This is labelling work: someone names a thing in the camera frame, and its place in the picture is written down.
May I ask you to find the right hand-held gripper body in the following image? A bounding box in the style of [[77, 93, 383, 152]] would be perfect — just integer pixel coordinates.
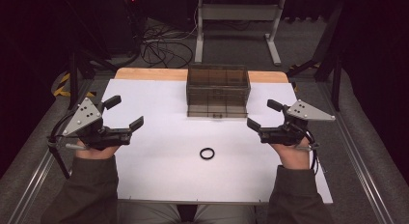
[[259, 98, 337, 147]]

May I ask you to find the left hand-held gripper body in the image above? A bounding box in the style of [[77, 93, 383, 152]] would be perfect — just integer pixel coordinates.
[[62, 97, 133, 151]]

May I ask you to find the transparent brown plastic box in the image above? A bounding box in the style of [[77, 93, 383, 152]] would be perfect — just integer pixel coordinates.
[[185, 64, 252, 119]]

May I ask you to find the black rubber ring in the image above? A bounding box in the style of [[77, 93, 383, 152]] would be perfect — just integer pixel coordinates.
[[199, 147, 216, 160]]

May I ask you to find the person's left hand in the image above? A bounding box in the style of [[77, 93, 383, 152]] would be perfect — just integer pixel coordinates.
[[75, 140, 122, 160]]

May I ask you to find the person's right hand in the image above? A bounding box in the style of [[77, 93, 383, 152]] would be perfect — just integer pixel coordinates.
[[269, 136, 312, 171]]

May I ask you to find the yellow black floor tape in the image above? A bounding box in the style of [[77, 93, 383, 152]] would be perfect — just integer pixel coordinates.
[[52, 71, 97, 98]]

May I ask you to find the white table sheet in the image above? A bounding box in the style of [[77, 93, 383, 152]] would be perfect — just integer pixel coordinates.
[[100, 78, 334, 205]]

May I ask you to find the black tripod stand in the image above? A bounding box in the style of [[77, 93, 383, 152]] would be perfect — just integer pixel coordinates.
[[62, 0, 144, 111]]

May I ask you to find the black metal stand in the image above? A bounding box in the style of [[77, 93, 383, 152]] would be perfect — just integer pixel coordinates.
[[286, 1, 345, 113]]

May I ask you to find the person's left leg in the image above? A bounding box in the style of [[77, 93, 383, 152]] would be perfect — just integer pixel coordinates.
[[117, 203, 181, 224]]

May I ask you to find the person's leg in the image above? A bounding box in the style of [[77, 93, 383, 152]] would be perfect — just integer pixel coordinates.
[[117, 203, 181, 224], [195, 204, 259, 224]]

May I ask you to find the person's right leg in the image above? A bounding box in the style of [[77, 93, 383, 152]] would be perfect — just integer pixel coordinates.
[[195, 204, 259, 224]]

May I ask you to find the right hand-held gripper cable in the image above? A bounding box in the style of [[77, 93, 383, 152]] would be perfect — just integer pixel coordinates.
[[297, 122, 321, 176]]

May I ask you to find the hand-held gripper cable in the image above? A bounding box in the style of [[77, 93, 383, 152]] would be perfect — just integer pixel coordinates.
[[297, 122, 321, 176], [46, 110, 81, 181]]

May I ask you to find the left hand-held gripper cable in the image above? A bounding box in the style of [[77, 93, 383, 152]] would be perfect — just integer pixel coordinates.
[[46, 110, 81, 181]]

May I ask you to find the bundle of floor cables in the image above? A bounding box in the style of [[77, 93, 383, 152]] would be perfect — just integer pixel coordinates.
[[139, 19, 198, 70]]

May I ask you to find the aluminium rail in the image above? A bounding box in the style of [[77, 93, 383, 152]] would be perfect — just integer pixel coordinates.
[[316, 81, 395, 224], [6, 78, 97, 224]]

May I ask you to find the white metal frame stand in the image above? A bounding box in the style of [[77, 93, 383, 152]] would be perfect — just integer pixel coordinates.
[[194, 0, 286, 67]]

